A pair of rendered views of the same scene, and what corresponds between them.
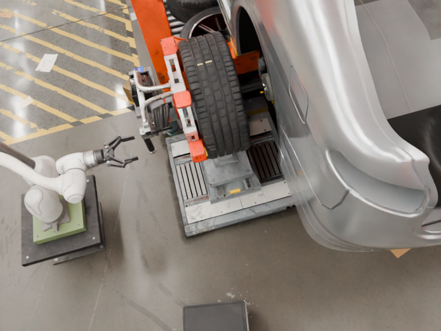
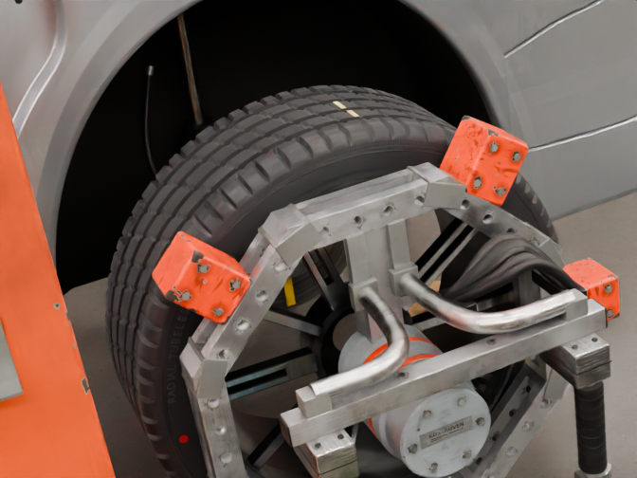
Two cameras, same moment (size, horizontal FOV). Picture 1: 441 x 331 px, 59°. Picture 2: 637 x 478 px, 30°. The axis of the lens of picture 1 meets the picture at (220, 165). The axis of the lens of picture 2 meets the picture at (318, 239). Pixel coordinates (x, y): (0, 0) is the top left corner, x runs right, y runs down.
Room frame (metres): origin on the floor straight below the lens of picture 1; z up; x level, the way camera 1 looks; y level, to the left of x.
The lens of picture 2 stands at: (1.78, 1.44, 1.76)
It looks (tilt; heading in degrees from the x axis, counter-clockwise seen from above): 27 degrees down; 256
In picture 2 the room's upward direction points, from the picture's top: 10 degrees counter-clockwise
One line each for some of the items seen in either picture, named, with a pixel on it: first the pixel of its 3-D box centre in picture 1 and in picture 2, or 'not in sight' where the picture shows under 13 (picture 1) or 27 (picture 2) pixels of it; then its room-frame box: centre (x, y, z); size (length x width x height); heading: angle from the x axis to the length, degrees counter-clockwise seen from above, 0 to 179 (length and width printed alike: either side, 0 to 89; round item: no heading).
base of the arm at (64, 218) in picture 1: (53, 215); not in sight; (1.12, 1.08, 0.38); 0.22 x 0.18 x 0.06; 9
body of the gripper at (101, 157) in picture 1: (105, 155); not in sight; (1.18, 0.59, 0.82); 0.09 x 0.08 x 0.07; 94
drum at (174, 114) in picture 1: (171, 108); (409, 395); (1.38, 0.20, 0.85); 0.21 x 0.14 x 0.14; 94
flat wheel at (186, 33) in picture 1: (224, 46); not in sight; (2.24, -0.21, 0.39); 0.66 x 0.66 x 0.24
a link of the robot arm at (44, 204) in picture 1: (42, 201); not in sight; (1.15, 1.09, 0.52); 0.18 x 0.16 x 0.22; 179
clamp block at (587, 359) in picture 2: (149, 131); (573, 350); (1.20, 0.32, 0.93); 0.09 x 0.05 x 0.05; 94
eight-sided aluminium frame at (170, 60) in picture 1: (184, 104); (387, 369); (1.38, 0.13, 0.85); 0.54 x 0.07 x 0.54; 4
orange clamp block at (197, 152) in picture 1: (197, 151); (579, 296); (1.07, 0.10, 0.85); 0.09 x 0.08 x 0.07; 4
